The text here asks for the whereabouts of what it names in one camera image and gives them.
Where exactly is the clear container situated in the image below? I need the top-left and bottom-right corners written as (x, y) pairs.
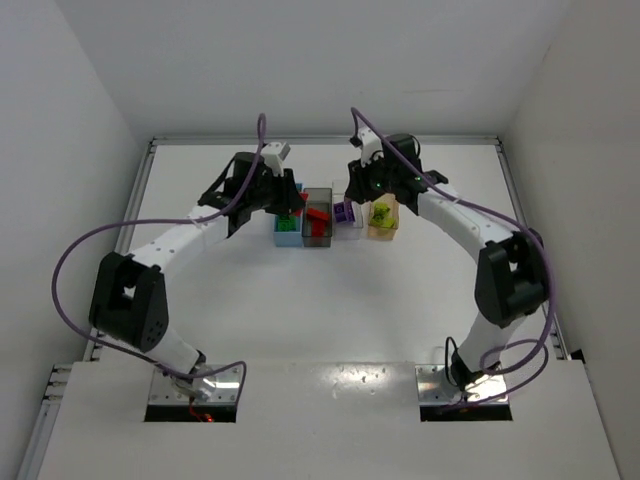
top-left (332, 180), bottom-right (364, 240)

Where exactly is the green lego plate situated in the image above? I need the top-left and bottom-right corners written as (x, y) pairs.
top-left (278, 214), bottom-right (297, 225)

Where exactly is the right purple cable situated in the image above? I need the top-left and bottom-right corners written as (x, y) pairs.
top-left (349, 106), bottom-right (557, 414)

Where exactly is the amber container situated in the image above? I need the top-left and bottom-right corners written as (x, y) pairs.
top-left (367, 194), bottom-right (400, 241)

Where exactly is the red and green lego block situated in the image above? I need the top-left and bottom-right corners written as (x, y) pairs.
top-left (311, 219), bottom-right (326, 238)

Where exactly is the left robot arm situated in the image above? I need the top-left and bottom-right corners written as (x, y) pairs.
top-left (89, 142), bottom-right (305, 379)

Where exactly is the green lego stack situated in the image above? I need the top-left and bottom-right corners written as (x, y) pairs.
top-left (369, 203), bottom-right (392, 228)

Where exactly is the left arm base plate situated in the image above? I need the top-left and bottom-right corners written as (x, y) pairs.
top-left (148, 361), bottom-right (246, 407)

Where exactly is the purple lego brick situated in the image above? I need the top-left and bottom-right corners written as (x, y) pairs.
top-left (334, 211), bottom-right (355, 223)

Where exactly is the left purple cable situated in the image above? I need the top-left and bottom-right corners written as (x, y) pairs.
top-left (51, 112), bottom-right (248, 396)

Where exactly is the purple cable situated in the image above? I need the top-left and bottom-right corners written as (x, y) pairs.
top-left (349, 106), bottom-right (557, 414)
top-left (51, 112), bottom-right (248, 396)

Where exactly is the blue container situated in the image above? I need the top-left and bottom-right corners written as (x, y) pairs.
top-left (273, 210), bottom-right (304, 248)

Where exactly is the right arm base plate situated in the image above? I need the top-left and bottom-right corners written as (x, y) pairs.
top-left (415, 364), bottom-right (509, 407)

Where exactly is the dark grey container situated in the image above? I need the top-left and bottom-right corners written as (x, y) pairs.
top-left (302, 188), bottom-right (333, 248)

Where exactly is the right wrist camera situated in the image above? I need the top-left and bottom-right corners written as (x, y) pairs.
top-left (349, 127), bottom-right (383, 167)

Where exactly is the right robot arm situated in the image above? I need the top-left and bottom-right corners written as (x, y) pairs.
top-left (346, 127), bottom-right (549, 389)

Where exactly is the green number lego brick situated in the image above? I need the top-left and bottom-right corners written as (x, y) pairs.
top-left (276, 220), bottom-right (296, 232)

